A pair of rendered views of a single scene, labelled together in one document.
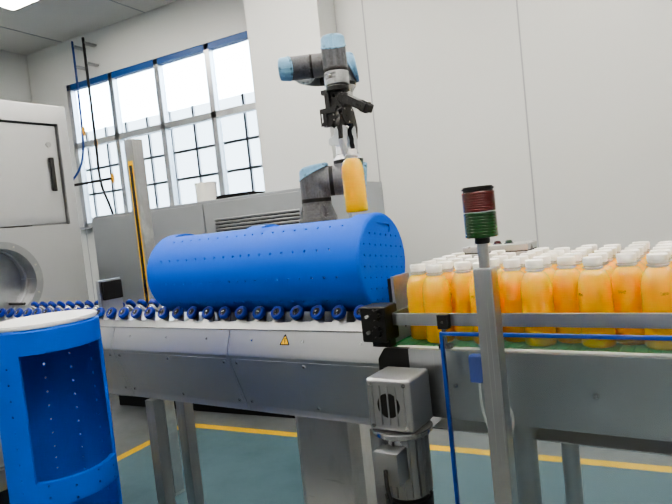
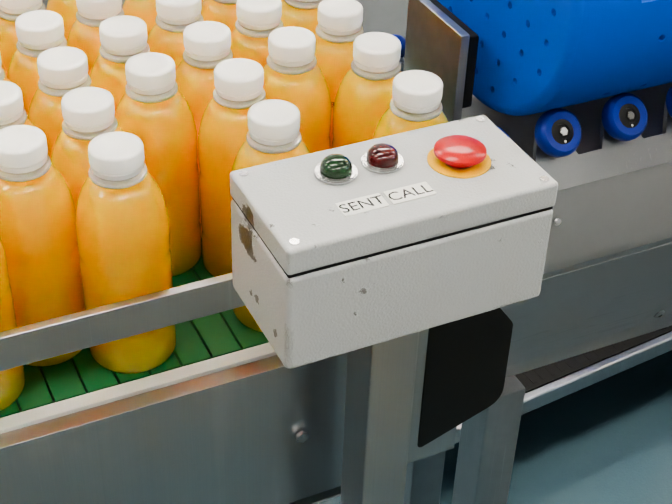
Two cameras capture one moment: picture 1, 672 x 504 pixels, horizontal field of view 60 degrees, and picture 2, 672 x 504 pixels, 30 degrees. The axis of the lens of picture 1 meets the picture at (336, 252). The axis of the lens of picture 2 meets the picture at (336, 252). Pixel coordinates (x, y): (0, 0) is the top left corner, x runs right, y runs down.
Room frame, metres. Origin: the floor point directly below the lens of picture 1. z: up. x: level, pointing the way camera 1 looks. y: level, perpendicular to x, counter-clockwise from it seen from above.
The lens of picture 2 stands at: (2.10, -1.13, 1.56)
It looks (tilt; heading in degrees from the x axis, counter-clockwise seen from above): 37 degrees down; 120
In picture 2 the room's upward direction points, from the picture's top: 2 degrees clockwise
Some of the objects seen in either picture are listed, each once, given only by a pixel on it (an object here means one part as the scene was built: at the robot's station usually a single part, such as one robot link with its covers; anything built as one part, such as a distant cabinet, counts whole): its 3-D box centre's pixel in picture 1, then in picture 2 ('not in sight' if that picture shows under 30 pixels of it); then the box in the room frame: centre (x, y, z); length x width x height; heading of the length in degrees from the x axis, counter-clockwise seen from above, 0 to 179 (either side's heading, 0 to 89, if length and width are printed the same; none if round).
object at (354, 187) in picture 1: (354, 183); not in sight; (1.78, -0.08, 1.33); 0.07 x 0.07 x 0.17
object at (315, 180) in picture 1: (316, 181); not in sight; (2.27, 0.05, 1.38); 0.13 x 0.12 x 0.14; 87
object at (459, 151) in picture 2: not in sight; (459, 153); (1.81, -0.46, 1.11); 0.04 x 0.04 x 0.01
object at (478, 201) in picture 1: (478, 201); not in sight; (1.14, -0.29, 1.23); 0.06 x 0.06 x 0.04
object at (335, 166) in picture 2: not in sight; (336, 166); (1.74, -0.52, 1.11); 0.02 x 0.02 x 0.01
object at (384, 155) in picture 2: not in sight; (382, 155); (1.76, -0.49, 1.11); 0.02 x 0.02 x 0.01
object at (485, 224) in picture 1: (480, 224); not in sight; (1.14, -0.29, 1.18); 0.06 x 0.06 x 0.05
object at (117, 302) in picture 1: (111, 297); not in sight; (2.39, 0.94, 1.00); 0.10 x 0.04 x 0.15; 146
